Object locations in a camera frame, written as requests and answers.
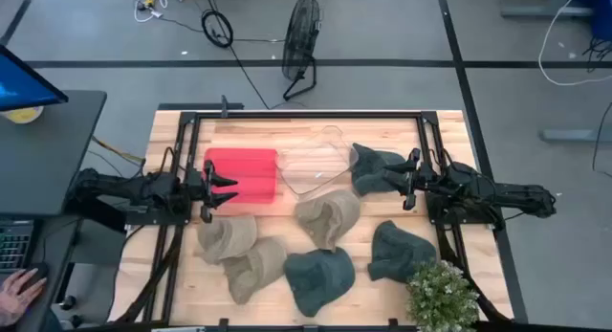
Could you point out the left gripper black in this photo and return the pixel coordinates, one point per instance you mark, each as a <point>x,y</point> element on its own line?
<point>206,193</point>

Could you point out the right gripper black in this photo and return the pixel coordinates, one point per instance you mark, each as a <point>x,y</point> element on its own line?
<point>421,179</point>

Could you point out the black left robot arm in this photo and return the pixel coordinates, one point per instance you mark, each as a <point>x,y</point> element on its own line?
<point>119,186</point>

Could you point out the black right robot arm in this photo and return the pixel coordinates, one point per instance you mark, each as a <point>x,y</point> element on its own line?
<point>497,193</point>

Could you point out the dark grey knit hat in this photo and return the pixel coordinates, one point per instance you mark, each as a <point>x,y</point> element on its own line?
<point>399,253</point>
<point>318,279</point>
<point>370,171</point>

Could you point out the tan knit hat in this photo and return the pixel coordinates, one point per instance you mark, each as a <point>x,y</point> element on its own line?
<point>327,217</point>
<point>253,272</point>
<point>225,236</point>

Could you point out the red folded cloth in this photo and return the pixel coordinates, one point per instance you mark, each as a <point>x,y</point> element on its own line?
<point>251,171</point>

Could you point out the clear plastic bin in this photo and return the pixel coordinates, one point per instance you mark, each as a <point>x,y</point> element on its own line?
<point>318,167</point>

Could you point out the green potted plant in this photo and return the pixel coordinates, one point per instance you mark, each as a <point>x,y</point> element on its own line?
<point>442,298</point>

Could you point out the black floor fan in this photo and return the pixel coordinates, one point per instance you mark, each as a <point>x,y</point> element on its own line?
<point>300,37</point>

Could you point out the grey desk foot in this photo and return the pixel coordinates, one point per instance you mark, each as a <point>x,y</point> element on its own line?
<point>574,135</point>
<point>545,12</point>

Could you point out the black desk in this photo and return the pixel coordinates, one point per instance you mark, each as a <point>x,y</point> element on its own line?
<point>43,155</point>

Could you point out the black computer mouse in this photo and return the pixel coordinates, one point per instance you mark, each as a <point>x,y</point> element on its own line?
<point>40,270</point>

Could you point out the yellow tape roll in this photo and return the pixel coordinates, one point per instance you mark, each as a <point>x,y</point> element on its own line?
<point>21,115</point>

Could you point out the black keyboard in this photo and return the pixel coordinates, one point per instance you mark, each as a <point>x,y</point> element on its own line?
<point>14,246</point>

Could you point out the computer monitor blue screen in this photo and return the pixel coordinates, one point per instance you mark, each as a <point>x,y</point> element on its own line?
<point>21,83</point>

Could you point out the person's hand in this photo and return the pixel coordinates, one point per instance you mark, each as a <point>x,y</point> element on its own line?
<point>16,296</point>

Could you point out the blue cabinet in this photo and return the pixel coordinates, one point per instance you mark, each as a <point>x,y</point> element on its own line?
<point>602,11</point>

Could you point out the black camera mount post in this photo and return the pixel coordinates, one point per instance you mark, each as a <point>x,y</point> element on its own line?
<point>224,107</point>

